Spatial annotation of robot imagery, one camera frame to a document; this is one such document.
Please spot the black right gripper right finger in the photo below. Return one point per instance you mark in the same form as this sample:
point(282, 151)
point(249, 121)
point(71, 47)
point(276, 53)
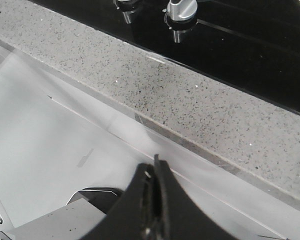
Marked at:
point(181, 218)

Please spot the grey cabinet front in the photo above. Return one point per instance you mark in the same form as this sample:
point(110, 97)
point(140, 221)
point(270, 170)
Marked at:
point(65, 158)

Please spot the left silver stove knob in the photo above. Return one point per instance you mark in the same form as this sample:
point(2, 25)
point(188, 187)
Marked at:
point(126, 5)

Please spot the right silver stove knob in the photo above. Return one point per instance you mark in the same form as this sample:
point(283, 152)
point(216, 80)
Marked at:
point(181, 10)

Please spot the black glass cooktop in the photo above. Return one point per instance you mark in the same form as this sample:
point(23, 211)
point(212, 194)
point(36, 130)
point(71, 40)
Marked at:
point(251, 45)

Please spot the silver stove knob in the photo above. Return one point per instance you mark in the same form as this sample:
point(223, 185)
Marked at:
point(126, 5)
point(181, 10)

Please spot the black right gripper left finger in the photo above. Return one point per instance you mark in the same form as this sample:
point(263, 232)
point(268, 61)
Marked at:
point(134, 215)

